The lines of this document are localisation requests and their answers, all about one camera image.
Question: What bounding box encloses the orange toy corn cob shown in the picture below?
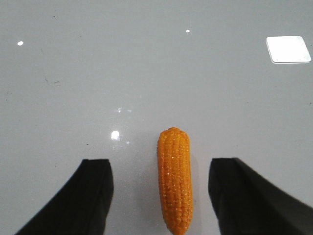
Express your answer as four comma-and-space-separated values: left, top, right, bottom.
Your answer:
157, 127, 193, 235

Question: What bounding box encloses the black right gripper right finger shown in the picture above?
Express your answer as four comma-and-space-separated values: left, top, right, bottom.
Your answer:
208, 158, 313, 235

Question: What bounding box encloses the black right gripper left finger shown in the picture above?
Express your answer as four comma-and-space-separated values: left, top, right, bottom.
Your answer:
17, 159, 114, 235

